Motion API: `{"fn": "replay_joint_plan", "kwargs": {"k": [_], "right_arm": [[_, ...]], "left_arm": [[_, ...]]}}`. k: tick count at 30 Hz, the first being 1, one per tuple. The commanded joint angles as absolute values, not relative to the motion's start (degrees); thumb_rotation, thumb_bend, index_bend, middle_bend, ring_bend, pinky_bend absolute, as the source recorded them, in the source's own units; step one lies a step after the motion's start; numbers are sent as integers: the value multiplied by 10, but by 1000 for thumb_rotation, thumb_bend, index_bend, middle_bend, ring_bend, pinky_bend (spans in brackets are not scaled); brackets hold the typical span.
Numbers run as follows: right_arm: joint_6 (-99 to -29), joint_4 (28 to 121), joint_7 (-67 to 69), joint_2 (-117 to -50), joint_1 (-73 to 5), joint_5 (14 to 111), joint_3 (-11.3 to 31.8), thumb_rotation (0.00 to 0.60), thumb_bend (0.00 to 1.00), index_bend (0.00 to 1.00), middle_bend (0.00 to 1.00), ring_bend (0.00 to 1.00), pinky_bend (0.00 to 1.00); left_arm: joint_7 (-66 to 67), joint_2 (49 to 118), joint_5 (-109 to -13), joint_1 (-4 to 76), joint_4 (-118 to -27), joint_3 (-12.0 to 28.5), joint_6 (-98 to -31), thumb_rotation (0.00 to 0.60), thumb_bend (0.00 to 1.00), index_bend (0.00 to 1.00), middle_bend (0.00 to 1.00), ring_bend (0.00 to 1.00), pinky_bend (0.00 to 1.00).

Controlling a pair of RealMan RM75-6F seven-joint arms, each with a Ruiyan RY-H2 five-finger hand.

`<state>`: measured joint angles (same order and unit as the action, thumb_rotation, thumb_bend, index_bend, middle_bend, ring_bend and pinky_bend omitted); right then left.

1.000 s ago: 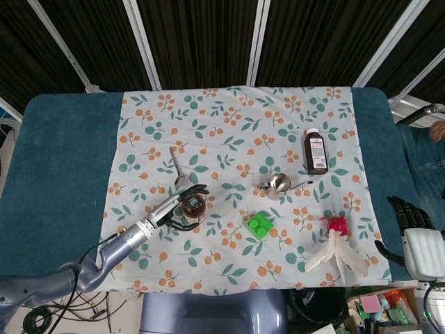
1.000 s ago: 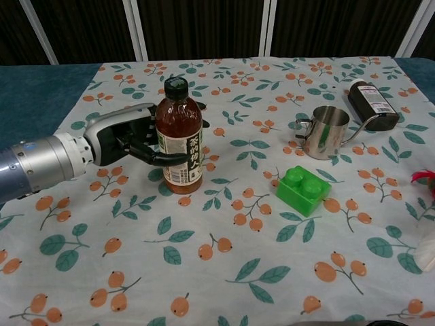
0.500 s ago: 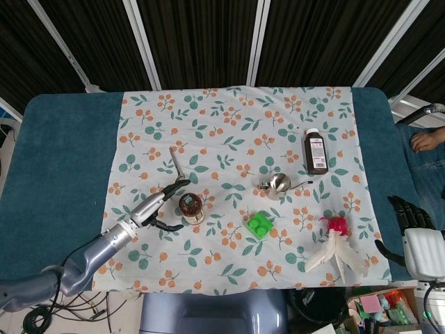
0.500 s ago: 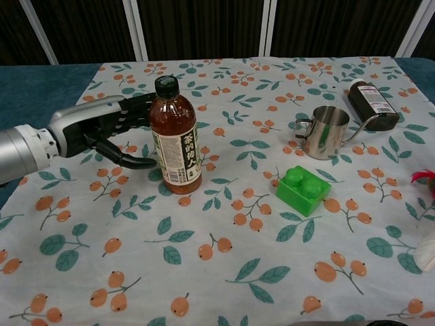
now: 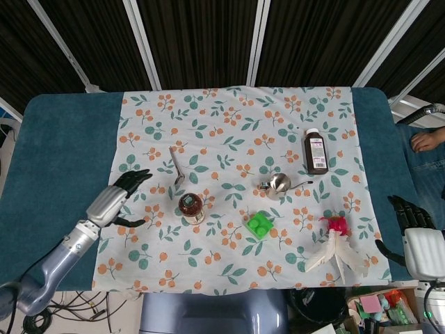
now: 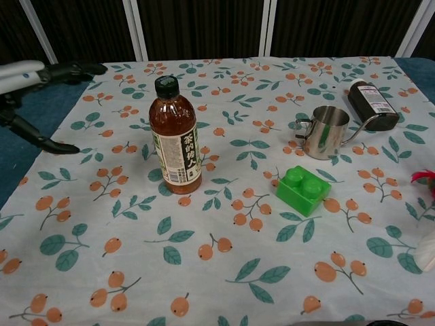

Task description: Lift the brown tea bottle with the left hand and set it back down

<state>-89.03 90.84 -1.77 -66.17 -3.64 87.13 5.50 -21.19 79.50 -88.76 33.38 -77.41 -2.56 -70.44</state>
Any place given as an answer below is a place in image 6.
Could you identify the white partition frame post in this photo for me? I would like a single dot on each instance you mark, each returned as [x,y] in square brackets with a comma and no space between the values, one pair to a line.
[39,32]
[413,30]
[268,27]
[136,30]

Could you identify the steel spouted pouring cup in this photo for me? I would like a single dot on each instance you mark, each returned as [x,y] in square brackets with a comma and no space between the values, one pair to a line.
[323,136]

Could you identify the dark brown medicine bottle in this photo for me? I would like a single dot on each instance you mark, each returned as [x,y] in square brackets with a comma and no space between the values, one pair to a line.
[370,102]

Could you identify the floral tablecloth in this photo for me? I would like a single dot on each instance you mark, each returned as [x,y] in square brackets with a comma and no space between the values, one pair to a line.
[204,237]

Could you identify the white object at edge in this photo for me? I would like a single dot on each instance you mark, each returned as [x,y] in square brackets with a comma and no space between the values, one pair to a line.
[423,178]

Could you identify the green toy brick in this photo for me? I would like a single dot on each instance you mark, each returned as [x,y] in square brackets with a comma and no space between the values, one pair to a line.
[302,193]

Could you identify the brown tea bottle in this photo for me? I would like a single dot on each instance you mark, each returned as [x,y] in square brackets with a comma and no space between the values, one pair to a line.
[175,136]

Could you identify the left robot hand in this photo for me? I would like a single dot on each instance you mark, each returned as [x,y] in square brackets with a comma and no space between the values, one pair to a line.
[20,74]

